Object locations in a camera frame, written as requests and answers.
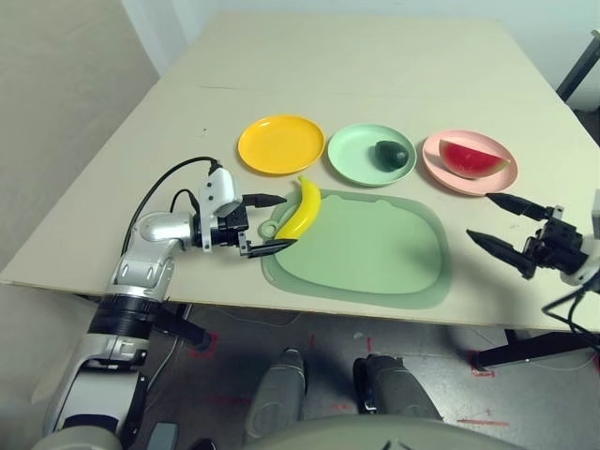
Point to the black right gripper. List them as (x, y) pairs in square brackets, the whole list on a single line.
[(558, 244)]

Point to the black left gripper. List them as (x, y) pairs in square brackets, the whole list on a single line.
[(232, 227)]

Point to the red toy watermelon slice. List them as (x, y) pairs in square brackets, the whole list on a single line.
[(469, 161)]

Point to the dark green toy avocado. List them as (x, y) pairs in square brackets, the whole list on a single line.
[(389, 154)]

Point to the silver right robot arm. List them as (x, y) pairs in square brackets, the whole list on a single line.
[(586, 267)]

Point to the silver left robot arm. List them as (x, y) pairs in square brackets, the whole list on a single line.
[(150, 234)]

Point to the yellow toy banana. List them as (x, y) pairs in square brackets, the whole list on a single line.
[(307, 211)]

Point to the dark green cutting mat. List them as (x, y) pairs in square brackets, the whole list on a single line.
[(267, 276)]

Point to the pink plastic plate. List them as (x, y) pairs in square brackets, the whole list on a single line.
[(469, 186)]

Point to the yellow plastic plate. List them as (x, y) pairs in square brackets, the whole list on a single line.
[(281, 145)]

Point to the light green cutting board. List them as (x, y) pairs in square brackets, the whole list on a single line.
[(365, 253)]

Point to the mint green plastic plate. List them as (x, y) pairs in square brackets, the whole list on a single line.
[(356, 159)]

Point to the black table base bar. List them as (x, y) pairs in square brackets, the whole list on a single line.
[(529, 349), (187, 328)]

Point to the grey robot left leg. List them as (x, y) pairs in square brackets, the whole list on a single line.
[(276, 394)]

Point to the grey robot leg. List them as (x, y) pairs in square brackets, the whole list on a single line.
[(394, 384), (276, 394)]

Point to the grey robot right leg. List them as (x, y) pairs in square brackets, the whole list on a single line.
[(394, 384)]

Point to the grey robot torso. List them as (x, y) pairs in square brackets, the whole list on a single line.
[(356, 433)]

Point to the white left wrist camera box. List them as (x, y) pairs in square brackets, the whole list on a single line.
[(218, 187)]

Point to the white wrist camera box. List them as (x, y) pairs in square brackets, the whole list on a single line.
[(218, 187), (596, 201)]

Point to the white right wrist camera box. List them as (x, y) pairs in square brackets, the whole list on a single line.
[(596, 201)]

